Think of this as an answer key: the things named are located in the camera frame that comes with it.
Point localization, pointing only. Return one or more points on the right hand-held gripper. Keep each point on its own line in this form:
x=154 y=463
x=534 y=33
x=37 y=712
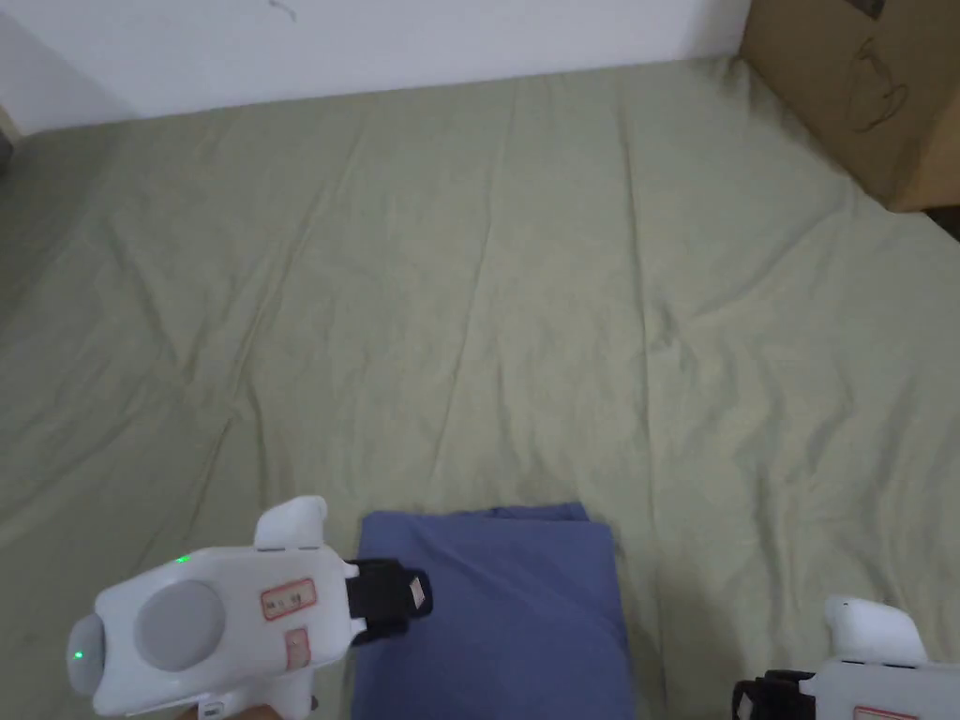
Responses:
x=877 y=652

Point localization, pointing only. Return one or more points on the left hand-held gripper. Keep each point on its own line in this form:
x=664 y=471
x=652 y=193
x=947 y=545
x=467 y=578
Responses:
x=225 y=615

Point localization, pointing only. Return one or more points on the dark blue garment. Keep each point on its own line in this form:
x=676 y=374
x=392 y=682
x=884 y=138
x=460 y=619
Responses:
x=510 y=637

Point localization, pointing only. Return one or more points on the person's left hand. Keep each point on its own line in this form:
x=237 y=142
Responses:
x=259 y=713

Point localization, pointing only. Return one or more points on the bed with pale green sheet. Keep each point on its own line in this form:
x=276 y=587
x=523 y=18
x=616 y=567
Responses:
x=465 y=300

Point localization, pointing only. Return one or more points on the brown cardboard carton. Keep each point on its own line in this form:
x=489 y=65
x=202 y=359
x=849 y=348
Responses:
x=862 y=82

